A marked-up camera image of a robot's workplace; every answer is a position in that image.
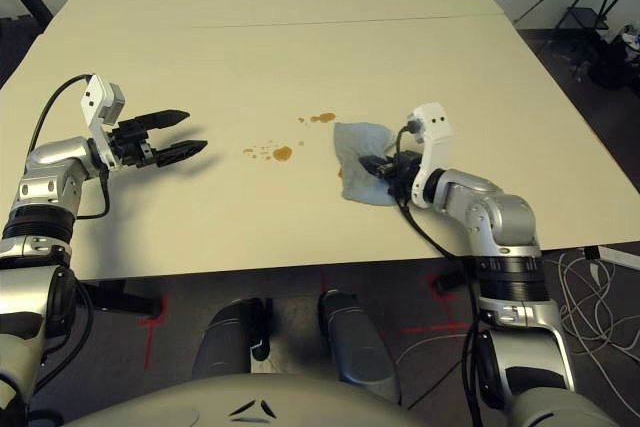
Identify grey robot torso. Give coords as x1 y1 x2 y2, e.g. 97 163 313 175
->
62 372 501 427

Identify grey robot leg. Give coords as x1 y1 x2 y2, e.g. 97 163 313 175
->
318 290 404 403
192 298 274 381

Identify grey right robot leg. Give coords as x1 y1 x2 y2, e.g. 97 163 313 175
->
318 290 404 403

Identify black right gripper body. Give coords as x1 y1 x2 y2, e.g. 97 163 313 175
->
386 149 424 198

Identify white floor cables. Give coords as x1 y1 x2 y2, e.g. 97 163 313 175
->
557 246 640 363

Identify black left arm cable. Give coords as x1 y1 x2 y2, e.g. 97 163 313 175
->
19 74 111 398

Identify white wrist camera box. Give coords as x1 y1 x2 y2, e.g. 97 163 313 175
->
79 73 126 171
403 102 454 208

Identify blue terry cloth rag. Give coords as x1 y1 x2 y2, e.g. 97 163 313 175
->
332 120 401 207

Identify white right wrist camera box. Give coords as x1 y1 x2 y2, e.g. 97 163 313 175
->
403 102 454 208

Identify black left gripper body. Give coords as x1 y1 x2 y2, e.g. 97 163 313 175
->
107 116 159 171

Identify white power strip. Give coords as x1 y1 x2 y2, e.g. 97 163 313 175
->
597 245 640 271

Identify grey left robot leg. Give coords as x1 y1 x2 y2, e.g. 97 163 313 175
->
192 298 274 381

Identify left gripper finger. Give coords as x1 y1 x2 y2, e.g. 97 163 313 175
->
151 139 209 169
135 108 191 133

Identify black metal table foot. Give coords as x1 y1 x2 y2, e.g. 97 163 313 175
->
79 279 164 318
433 266 481 298

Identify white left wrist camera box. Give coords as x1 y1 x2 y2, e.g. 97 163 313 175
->
79 73 126 171

